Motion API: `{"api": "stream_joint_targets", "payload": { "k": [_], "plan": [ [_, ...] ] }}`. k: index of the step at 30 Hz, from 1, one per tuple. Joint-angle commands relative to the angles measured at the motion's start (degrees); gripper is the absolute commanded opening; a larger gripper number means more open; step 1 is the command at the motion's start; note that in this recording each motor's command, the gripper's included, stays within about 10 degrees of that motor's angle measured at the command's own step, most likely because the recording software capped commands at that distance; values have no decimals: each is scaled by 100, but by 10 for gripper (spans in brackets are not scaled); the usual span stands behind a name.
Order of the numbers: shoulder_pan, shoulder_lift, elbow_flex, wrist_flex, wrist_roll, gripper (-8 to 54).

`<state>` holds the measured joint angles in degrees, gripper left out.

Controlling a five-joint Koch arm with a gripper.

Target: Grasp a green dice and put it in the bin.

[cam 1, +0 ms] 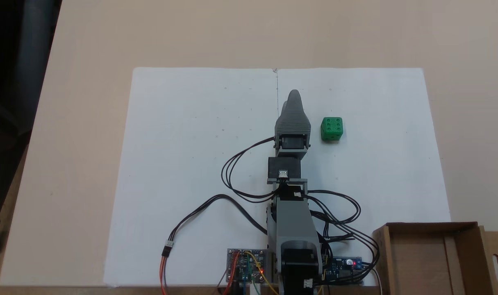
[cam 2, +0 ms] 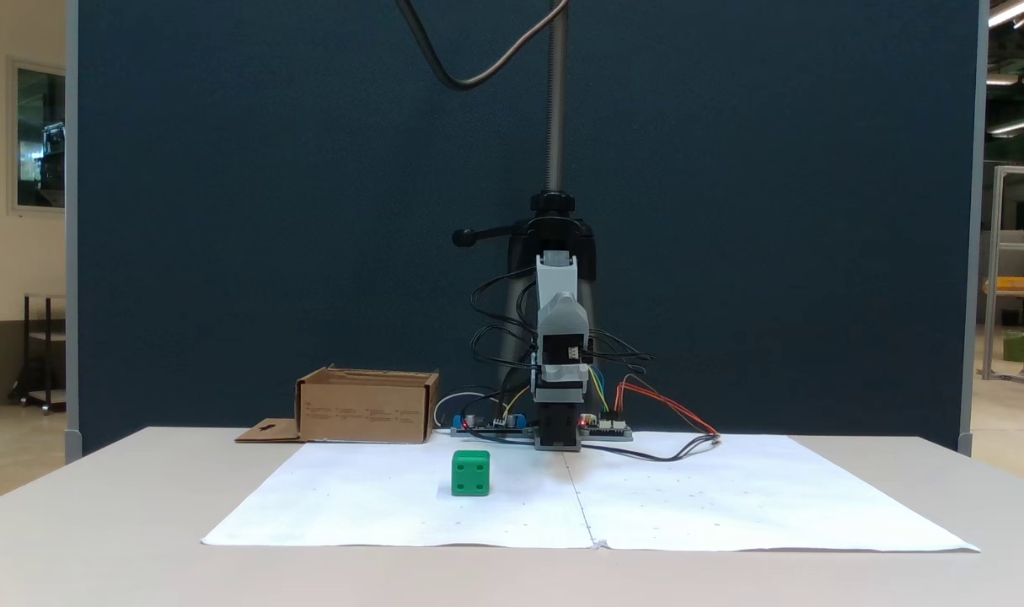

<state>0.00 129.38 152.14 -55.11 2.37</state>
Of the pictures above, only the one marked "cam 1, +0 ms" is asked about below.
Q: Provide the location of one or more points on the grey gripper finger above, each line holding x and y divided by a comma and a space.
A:
283, 110
295, 104

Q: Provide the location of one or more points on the green die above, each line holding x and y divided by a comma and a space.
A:
331, 129

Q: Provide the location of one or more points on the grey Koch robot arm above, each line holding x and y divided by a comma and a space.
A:
292, 221

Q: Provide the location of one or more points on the dark driver circuit board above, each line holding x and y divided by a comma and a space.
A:
242, 266

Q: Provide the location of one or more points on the blue circuit board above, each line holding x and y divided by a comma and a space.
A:
345, 266

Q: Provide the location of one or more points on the brown cardboard box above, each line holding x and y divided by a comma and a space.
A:
429, 262

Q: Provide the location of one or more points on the black chair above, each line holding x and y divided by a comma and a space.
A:
11, 82

